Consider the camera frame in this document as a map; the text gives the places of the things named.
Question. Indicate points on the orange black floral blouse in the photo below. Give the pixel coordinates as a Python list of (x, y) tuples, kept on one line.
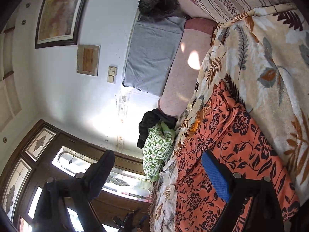
[(226, 129)]

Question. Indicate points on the stained glass wooden window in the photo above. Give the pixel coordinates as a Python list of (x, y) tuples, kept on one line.
[(107, 205)]

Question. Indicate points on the green white patterned pillow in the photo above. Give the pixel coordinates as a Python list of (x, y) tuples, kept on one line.
[(157, 148)]

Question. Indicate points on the pink sofa back cushion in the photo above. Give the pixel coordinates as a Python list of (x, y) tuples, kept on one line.
[(184, 71)]

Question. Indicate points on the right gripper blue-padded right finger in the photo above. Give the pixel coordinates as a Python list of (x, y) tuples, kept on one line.
[(234, 188)]

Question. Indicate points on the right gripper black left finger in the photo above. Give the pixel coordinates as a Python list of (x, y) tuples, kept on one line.
[(51, 212)]

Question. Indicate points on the beige wall switch plate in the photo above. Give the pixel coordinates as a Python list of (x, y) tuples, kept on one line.
[(112, 74)]

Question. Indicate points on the dark furry cushion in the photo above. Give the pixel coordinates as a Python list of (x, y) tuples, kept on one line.
[(160, 9)]

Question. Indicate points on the grey pillow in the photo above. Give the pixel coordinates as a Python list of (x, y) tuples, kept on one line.
[(151, 52)]

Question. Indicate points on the framed wall painting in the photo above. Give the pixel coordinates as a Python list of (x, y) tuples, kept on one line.
[(58, 23)]

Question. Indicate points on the black garment on pillow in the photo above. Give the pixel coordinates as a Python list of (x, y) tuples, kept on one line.
[(149, 120)]

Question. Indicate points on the leaf-pattern plush blanket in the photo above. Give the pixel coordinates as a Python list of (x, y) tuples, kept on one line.
[(250, 109)]

